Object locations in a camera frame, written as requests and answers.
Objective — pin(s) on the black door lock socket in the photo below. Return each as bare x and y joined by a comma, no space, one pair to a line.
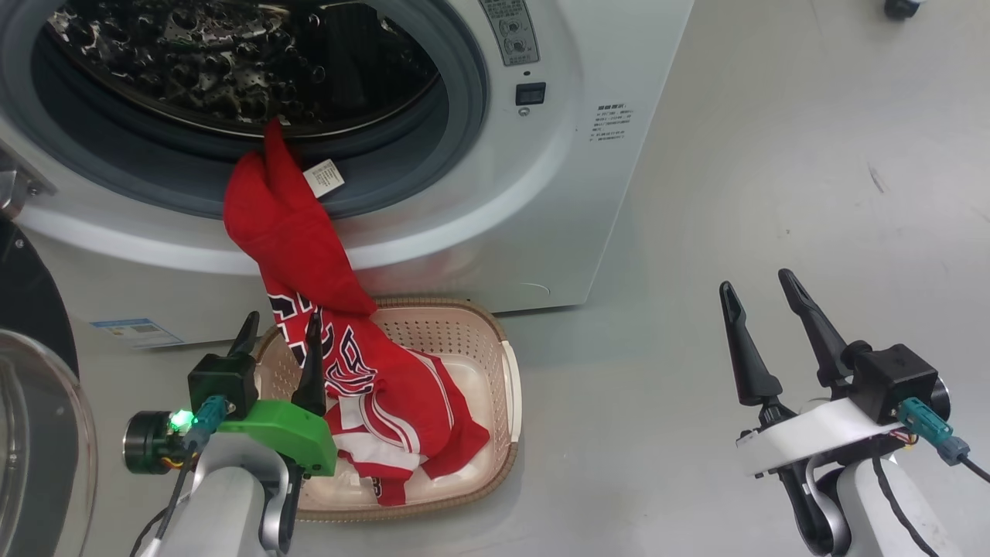
530,93

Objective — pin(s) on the glass washing machine door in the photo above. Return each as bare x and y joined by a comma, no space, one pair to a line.
35,433

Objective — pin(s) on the small black text sticker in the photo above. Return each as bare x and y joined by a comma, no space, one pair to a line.
615,124

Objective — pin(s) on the cream perforated laundry basket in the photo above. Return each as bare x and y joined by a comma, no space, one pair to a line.
472,340

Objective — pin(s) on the grey warning label sticker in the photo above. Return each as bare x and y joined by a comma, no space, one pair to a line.
510,31

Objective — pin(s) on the stainless steel washing machine drum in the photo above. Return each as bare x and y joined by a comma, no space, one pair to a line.
232,62

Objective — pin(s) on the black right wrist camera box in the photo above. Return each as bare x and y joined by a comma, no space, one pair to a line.
897,379

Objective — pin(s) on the metal leg with black caster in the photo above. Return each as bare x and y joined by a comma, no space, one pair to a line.
901,8

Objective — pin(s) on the white front-load washing machine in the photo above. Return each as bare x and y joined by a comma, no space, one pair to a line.
541,216

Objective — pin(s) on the red basketball jersey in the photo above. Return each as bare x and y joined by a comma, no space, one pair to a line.
309,255

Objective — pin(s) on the blue energy label sticker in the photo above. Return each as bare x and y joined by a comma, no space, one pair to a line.
135,331

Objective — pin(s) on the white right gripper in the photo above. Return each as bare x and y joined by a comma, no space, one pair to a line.
820,437

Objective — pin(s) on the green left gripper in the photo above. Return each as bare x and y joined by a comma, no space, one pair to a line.
298,437

